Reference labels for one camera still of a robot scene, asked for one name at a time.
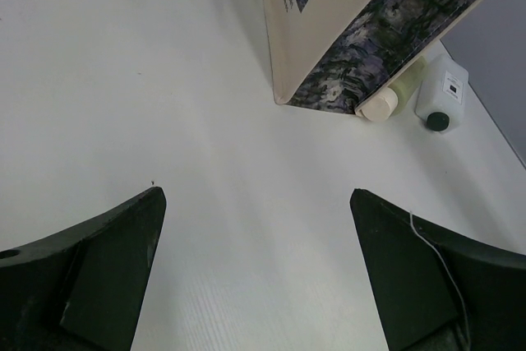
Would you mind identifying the sage green bottle cream cap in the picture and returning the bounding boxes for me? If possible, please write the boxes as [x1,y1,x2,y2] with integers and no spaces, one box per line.
[356,57,427,122]

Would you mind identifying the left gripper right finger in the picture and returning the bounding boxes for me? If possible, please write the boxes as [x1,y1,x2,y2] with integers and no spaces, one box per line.
[350,189,525,350]

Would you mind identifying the cream canvas tote bag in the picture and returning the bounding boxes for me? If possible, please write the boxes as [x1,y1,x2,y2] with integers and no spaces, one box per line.
[263,0,481,114]

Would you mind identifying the small white bottle black cap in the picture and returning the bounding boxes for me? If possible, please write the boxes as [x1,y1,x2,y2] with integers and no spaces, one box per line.
[415,53,468,133]

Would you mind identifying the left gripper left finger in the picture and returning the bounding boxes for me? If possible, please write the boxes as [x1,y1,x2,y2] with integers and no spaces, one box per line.
[1,187,166,350]

